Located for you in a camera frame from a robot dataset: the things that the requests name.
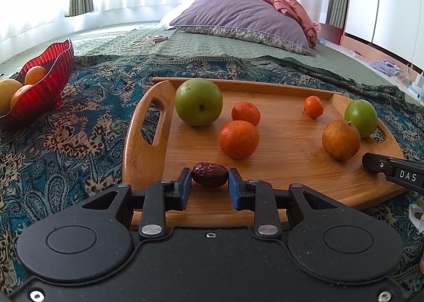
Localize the large green apple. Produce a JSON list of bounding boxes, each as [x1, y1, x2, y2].
[[344, 99, 378, 138]]

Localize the white charger box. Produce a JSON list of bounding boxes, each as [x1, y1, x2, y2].
[[408, 73, 424, 101]]

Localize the white cable on bed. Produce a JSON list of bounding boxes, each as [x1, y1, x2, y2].
[[121, 33, 169, 51]]

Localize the purple pillow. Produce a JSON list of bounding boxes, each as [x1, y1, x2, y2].
[[170, 0, 313, 56]]

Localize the small tangerine with stem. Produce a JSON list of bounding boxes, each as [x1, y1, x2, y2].
[[303, 96, 324, 119]]

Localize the yellow lemon in bowl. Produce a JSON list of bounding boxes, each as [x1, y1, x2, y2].
[[0, 79, 22, 115]]

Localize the white plastic bag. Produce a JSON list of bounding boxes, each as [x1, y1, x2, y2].
[[409, 204, 424, 234]]

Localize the large brownish orange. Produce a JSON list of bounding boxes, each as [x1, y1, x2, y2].
[[322, 119, 361, 161]]

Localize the wooden bed frame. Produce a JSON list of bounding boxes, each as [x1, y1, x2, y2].
[[318, 23, 420, 89]]

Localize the red jujube date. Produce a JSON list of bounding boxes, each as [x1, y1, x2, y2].
[[192, 162, 228, 187]]

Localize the wooden serving tray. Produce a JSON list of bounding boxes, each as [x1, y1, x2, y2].
[[122, 77, 404, 209]]

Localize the orange in bowl upper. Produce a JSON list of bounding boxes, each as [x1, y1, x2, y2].
[[24, 66, 47, 85]]

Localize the small green apple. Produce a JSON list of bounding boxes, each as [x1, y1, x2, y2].
[[175, 78, 223, 127]]

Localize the orange in bowl lower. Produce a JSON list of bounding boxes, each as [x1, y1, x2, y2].
[[9, 84, 32, 110]]

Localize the orange in bowl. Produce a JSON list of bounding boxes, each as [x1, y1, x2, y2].
[[24, 66, 47, 85], [9, 84, 32, 110]]

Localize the blue cloth on floor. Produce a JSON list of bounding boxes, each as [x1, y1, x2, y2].
[[370, 59, 401, 77]]

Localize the red glass fruit bowl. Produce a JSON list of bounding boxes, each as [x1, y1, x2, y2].
[[1, 39, 74, 130]]

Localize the green quilted bedspread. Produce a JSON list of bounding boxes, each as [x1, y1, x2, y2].
[[0, 20, 392, 87]]

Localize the blue paisley blanket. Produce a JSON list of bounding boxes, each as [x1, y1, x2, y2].
[[1, 54, 423, 295]]

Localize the right hand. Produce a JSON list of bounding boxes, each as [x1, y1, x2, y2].
[[419, 252, 424, 274]]

